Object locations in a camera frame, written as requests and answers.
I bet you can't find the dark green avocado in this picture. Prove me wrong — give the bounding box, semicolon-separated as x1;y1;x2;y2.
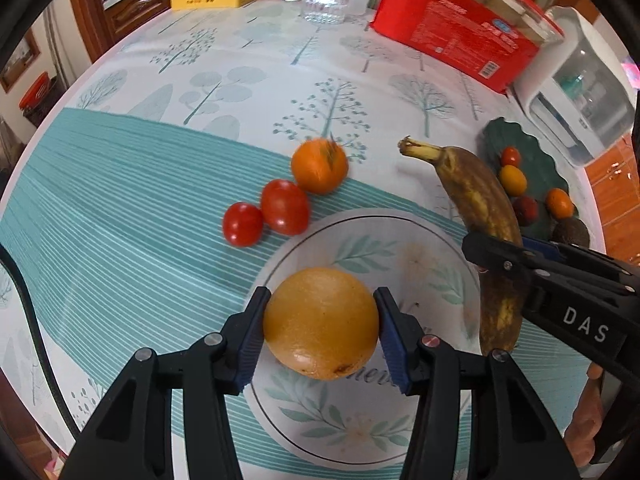
551;217;591;248

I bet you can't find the person's right hand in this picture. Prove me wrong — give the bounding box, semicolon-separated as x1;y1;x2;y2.
564;362;608;457

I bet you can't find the dark green scalloped plate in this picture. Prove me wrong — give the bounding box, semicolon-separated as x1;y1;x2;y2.
481;117;583;241

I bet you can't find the small orange tangerine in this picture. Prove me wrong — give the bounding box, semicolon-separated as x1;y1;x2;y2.
545;188;575;220

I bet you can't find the small orange with stem leaf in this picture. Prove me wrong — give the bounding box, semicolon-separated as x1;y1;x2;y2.
291;137;349;196

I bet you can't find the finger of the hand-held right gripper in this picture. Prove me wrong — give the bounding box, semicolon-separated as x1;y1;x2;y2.
522;238;640;282
461;231;556;288

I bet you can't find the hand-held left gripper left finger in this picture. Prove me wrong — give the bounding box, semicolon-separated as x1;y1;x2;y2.
59;286;273;480

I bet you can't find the dark red plum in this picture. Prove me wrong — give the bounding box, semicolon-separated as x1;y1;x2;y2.
513;196;540;226

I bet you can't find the small red cherry tomato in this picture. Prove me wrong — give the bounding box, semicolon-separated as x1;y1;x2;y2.
222;202;264;247

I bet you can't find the large yellow orange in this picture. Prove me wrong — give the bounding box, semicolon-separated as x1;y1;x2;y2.
263;267;381;381

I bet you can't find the white countertop cup sterilizer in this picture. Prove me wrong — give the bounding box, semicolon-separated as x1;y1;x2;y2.
512;6;636;168

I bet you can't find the wooden tall cupboard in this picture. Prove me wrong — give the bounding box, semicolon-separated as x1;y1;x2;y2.
582;135;640;263

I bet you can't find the yellowish orange tangerine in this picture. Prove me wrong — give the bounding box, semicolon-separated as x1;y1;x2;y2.
499;165;528;196

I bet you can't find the brown spotted banana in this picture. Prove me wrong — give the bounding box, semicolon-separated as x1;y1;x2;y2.
397;136;532;356

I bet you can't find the wooden kitchen cabinet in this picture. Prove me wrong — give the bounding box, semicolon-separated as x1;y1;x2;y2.
67;0;226;64

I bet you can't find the red lid dark jar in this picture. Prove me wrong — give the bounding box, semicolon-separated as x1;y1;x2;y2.
19;72;67;127

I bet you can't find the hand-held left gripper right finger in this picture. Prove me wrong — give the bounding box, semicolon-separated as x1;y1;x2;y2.
372;286;581;480

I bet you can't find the red paper cup package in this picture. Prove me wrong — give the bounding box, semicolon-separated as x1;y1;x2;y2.
371;0;566;95

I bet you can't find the black cable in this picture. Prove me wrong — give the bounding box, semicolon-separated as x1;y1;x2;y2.
0;244;84;435

